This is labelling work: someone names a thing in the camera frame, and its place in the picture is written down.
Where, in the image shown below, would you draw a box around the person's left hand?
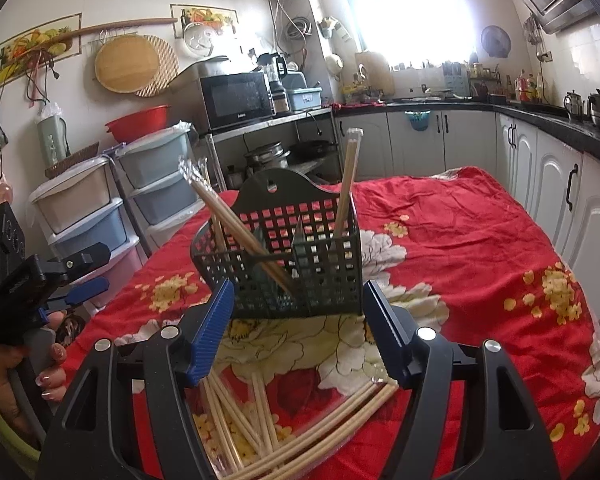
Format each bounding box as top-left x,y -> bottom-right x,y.
0,311 -> 67,443

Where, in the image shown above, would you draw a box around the fruit wall picture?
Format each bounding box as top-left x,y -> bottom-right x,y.
0,13 -> 82,88
170,3 -> 238,39

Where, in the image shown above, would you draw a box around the small round wall fan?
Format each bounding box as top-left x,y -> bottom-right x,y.
481,25 -> 512,58

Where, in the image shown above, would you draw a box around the round wooden cutting board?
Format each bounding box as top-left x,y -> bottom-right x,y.
94,35 -> 160,94

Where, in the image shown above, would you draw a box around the dark green utensil basket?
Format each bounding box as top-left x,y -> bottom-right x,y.
190,169 -> 363,318

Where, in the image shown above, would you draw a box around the green sleeve left forearm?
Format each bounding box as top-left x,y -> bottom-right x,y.
0,413 -> 40,479

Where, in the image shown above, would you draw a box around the red plastic basin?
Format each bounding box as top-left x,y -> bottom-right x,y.
105,105 -> 170,143

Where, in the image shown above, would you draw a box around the fruit wall picture left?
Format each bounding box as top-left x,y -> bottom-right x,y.
0,13 -> 82,88

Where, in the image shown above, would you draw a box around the steel kettle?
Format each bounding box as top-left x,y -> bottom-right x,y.
562,91 -> 584,122

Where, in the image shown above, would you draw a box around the steel cooking pot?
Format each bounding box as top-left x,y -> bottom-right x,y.
245,141 -> 290,172

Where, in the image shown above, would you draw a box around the fruit wall picture right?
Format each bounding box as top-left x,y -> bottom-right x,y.
170,3 -> 238,39

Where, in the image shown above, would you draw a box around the long wooden rolling pin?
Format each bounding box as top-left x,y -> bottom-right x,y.
9,16 -> 176,64

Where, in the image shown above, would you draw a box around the black microwave oven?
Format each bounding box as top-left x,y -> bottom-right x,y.
166,55 -> 273,134

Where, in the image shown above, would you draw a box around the grey plastic drawer tower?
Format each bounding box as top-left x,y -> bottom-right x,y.
114,122 -> 204,249

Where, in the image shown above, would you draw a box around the white lower kitchen cabinets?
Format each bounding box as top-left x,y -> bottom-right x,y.
335,103 -> 600,321

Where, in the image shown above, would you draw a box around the metal shelf rack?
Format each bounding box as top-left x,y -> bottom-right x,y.
194,108 -> 342,191

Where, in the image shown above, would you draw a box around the blue plastic box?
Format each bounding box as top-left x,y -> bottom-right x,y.
286,87 -> 322,113

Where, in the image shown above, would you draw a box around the beige blue pink drawer tower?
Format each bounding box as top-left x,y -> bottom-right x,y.
29,155 -> 146,313

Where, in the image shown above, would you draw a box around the chopsticks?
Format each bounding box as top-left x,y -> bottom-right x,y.
178,156 -> 298,298
225,382 -> 399,479
202,370 -> 280,472
334,128 -> 364,237

